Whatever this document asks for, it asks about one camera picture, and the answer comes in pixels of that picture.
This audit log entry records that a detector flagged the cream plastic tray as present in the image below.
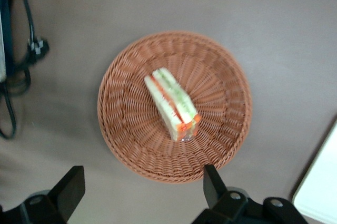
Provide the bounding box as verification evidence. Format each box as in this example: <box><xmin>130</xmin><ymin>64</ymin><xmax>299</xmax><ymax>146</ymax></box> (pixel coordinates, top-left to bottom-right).
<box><xmin>292</xmin><ymin>113</ymin><xmax>337</xmax><ymax>224</ymax></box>

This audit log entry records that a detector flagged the round brown wicker basket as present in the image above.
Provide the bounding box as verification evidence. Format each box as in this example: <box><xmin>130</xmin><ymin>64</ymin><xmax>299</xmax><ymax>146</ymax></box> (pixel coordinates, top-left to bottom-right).
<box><xmin>96</xmin><ymin>31</ymin><xmax>252</xmax><ymax>184</ymax></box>

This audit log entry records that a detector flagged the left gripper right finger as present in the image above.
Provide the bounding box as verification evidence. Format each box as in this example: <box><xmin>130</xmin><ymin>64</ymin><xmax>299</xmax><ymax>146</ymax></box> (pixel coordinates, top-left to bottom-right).
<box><xmin>192</xmin><ymin>164</ymin><xmax>309</xmax><ymax>224</ymax></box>

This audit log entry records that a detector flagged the triangle sandwich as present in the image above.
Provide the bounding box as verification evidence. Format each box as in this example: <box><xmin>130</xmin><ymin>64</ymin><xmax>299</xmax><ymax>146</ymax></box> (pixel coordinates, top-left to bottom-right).
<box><xmin>144</xmin><ymin>67</ymin><xmax>202</xmax><ymax>142</ymax></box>

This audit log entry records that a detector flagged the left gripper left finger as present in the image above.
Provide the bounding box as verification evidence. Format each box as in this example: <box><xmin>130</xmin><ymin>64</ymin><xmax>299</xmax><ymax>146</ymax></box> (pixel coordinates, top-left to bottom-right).
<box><xmin>0</xmin><ymin>165</ymin><xmax>86</xmax><ymax>224</ymax></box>

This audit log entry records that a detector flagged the black power cable with plug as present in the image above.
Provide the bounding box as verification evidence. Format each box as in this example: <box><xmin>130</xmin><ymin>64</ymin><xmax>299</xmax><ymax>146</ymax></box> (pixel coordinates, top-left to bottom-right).
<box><xmin>0</xmin><ymin>0</ymin><xmax>50</xmax><ymax>140</ymax></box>

